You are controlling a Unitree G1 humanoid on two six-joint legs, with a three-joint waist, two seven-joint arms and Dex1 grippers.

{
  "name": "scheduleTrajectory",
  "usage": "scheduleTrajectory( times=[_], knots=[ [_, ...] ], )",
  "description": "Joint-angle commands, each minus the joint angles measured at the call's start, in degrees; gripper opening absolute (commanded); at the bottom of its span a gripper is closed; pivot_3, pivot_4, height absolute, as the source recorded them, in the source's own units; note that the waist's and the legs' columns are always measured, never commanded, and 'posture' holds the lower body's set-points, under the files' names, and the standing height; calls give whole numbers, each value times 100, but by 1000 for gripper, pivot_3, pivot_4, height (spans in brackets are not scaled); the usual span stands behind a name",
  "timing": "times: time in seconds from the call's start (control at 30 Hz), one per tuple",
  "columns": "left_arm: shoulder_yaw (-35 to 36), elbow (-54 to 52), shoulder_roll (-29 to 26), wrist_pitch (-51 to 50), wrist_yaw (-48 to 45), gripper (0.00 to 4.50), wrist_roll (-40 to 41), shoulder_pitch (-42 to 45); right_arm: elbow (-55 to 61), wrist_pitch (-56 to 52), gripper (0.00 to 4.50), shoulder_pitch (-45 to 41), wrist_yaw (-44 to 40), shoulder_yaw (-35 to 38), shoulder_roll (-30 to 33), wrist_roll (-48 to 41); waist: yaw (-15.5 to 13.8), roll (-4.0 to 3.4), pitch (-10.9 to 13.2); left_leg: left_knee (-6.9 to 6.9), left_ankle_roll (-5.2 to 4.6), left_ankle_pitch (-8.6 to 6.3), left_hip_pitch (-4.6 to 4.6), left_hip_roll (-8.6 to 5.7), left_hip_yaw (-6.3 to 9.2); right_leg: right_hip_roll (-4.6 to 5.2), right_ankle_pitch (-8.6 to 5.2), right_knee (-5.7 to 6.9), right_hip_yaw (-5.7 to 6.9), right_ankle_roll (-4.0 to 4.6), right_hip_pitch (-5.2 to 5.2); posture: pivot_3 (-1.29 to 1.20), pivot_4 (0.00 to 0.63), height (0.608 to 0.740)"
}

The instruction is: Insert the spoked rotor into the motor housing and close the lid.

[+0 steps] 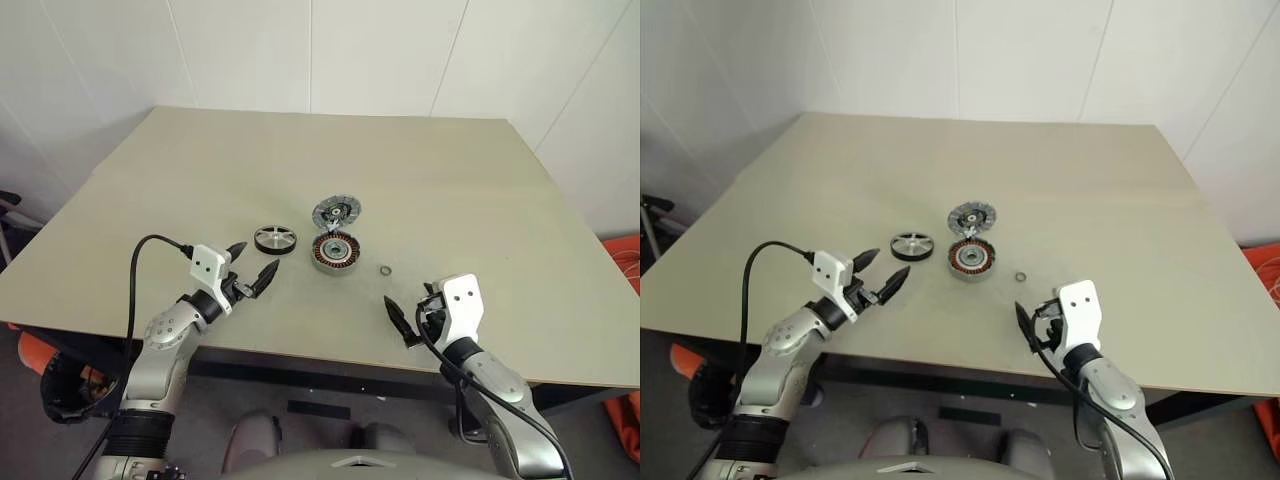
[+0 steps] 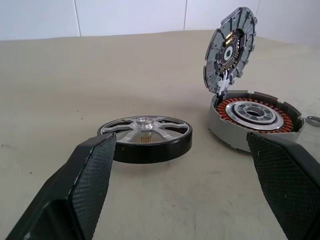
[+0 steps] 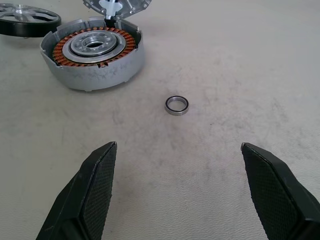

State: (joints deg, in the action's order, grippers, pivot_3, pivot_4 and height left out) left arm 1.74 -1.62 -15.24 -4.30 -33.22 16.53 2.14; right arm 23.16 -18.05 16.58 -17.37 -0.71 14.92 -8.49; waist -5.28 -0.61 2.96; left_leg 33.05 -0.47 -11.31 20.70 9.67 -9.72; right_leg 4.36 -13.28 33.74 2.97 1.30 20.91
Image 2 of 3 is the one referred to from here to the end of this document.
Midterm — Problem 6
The black rimmed silver rotor wheel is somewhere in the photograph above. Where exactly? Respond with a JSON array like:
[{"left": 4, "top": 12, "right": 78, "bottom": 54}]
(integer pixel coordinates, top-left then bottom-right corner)
[{"left": 96, "top": 115, "right": 194, "bottom": 165}]

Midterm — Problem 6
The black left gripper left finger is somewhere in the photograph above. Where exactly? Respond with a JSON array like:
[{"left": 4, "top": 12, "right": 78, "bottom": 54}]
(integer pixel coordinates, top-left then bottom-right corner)
[{"left": 0, "top": 131, "right": 118, "bottom": 240}]

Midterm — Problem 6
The small metal bearing ring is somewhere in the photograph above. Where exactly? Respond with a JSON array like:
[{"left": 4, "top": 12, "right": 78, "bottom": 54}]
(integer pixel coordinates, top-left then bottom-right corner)
[{"left": 306, "top": 115, "right": 320, "bottom": 128}]

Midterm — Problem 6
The grey motor stator housing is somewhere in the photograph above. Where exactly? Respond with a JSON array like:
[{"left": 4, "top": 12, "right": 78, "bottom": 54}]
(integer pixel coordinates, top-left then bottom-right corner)
[{"left": 206, "top": 89, "right": 307, "bottom": 154}]

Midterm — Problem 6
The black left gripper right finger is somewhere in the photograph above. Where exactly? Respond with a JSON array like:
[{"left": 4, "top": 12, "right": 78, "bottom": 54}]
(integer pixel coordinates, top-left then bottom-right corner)
[{"left": 245, "top": 131, "right": 320, "bottom": 240}]

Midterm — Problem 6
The grey motor cover with circuitboard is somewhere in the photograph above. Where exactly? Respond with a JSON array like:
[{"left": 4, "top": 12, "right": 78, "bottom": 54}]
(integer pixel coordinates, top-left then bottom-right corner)
[{"left": 202, "top": 4, "right": 258, "bottom": 96}]

